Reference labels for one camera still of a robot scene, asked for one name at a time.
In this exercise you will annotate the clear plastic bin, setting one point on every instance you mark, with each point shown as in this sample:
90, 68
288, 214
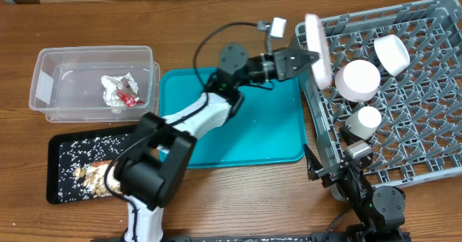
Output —
66, 83

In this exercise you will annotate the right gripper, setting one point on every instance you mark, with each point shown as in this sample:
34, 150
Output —
331, 173

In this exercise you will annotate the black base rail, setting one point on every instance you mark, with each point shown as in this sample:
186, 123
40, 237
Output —
314, 237

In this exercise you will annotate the teal serving tray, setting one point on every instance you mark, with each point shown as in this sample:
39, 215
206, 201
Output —
268, 128

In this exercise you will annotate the red snack wrapper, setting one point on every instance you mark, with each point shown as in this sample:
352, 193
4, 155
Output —
129, 97

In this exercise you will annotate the white bowl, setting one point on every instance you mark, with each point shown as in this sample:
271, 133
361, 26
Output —
392, 54

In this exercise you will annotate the grey dishwasher rack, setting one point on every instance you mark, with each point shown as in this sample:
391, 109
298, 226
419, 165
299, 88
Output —
419, 138

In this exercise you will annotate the white cup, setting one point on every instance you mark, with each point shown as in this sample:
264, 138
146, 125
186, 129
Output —
364, 122

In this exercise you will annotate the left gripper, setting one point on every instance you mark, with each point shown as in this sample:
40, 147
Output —
284, 63

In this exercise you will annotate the white tissue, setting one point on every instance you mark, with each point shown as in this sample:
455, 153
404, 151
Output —
111, 84

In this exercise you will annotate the white plate with food scraps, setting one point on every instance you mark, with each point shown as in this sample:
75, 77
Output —
317, 42

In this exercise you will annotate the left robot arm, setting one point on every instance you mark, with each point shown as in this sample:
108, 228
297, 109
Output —
152, 168

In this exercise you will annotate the pink bowl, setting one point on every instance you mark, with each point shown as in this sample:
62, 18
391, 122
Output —
358, 81

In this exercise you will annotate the black plastic tray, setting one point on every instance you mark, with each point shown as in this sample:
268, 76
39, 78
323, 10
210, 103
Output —
67, 151

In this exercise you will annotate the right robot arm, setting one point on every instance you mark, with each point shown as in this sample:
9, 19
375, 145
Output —
380, 210

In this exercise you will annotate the orange carrot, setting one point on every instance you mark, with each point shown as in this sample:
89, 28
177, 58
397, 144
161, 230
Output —
98, 164

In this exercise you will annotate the food scraps pile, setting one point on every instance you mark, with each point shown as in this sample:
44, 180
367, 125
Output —
90, 181

